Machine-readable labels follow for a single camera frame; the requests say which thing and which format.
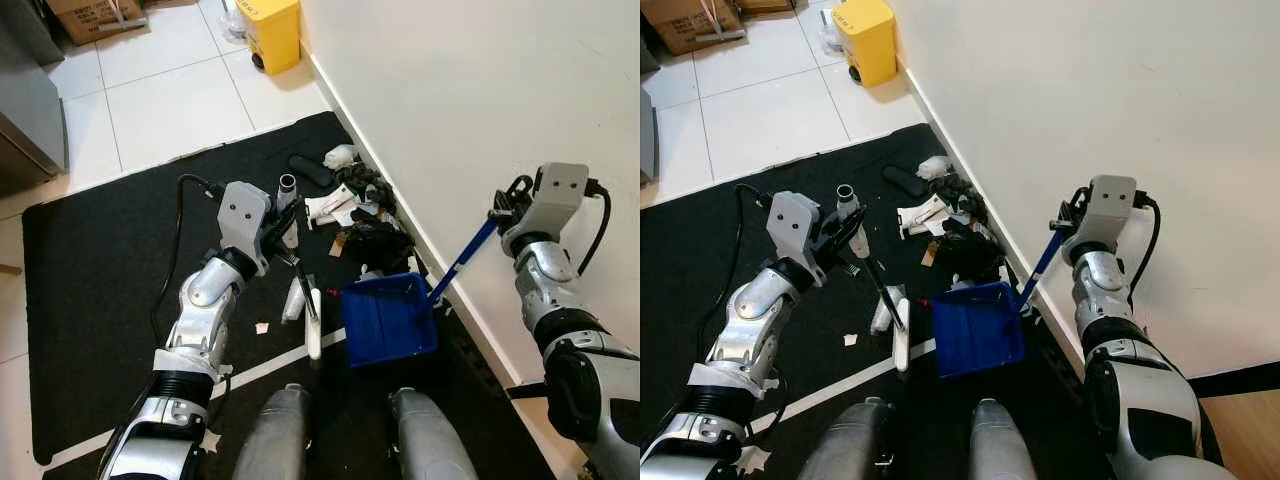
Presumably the blue dustpan with handle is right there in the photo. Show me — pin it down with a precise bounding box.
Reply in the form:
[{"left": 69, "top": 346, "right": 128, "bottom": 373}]
[
  {"left": 930, "top": 230, "right": 1064, "bottom": 381},
  {"left": 342, "top": 218, "right": 499, "bottom": 369}
]

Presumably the grey floor squeegee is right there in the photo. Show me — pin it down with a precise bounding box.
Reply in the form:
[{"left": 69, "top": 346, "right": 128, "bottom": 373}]
[
  {"left": 695, "top": 0, "right": 747, "bottom": 43},
  {"left": 97, "top": 0, "right": 149, "bottom": 33}
]

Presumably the black flat slipper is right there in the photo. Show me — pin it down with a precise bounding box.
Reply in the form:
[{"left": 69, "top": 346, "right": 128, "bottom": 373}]
[
  {"left": 288, "top": 153, "right": 336, "bottom": 189},
  {"left": 883, "top": 165, "right": 929, "bottom": 198}
]

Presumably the grey metal cabinet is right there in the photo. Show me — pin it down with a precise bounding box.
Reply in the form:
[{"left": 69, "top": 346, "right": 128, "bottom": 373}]
[
  {"left": 0, "top": 30, "right": 69, "bottom": 196},
  {"left": 640, "top": 85, "right": 661, "bottom": 183}
]

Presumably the yellow plastic bin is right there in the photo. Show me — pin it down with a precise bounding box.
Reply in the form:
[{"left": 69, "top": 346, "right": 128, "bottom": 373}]
[
  {"left": 240, "top": 0, "right": 302, "bottom": 76},
  {"left": 832, "top": 0, "right": 898, "bottom": 88}
]

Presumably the clear plastic bag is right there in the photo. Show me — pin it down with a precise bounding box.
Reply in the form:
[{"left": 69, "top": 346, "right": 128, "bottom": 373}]
[
  {"left": 815, "top": 5, "right": 846, "bottom": 53},
  {"left": 218, "top": 0, "right": 248, "bottom": 43}
]

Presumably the grey robot left leg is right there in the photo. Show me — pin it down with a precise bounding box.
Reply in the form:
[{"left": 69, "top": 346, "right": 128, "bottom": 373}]
[
  {"left": 797, "top": 397, "right": 881, "bottom": 480},
  {"left": 232, "top": 385, "right": 311, "bottom": 480}
]

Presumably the grey robot leg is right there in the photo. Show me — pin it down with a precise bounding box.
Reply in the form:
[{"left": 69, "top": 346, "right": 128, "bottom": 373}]
[
  {"left": 797, "top": 397, "right": 881, "bottom": 480},
  {"left": 232, "top": 385, "right": 311, "bottom": 480},
  {"left": 965, "top": 398, "right": 1041, "bottom": 480},
  {"left": 388, "top": 388, "right": 479, "bottom": 480}
]

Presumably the grey robot right leg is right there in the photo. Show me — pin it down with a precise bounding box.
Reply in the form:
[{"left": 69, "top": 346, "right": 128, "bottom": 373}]
[
  {"left": 965, "top": 398, "right": 1041, "bottom": 480},
  {"left": 388, "top": 388, "right": 479, "bottom": 480}
]

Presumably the printed closed cardboard box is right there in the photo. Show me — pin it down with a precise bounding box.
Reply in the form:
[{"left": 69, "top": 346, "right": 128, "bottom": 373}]
[
  {"left": 45, "top": 0, "right": 146, "bottom": 46},
  {"left": 640, "top": 0, "right": 746, "bottom": 56}
]

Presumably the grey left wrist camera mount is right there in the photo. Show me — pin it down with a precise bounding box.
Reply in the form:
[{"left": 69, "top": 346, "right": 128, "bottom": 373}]
[
  {"left": 218, "top": 182, "right": 273, "bottom": 276},
  {"left": 770, "top": 192, "right": 823, "bottom": 286}
]

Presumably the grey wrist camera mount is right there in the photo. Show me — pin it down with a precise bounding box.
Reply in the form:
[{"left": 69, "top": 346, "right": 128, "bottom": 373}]
[
  {"left": 1062, "top": 175, "right": 1139, "bottom": 266},
  {"left": 770, "top": 192, "right": 823, "bottom": 286},
  {"left": 503, "top": 163, "right": 591, "bottom": 256},
  {"left": 218, "top": 182, "right": 273, "bottom": 276}
]

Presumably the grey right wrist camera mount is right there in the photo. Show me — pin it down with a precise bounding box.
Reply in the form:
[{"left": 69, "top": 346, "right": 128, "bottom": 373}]
[
  {"left": 1062, "top": 175, "right": 1139, "bottom": 266},
  {"left": 503, "top": 163, "right": 591, "bottom": 256}
]

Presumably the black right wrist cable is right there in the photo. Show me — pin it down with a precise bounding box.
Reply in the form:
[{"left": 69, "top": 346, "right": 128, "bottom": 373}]
[
  {"left": 1135, "top": 195, "right": 1161, "bottom": 296},
  {"left": 585, "top": 180, "right": 611, "bottom": 276}
]

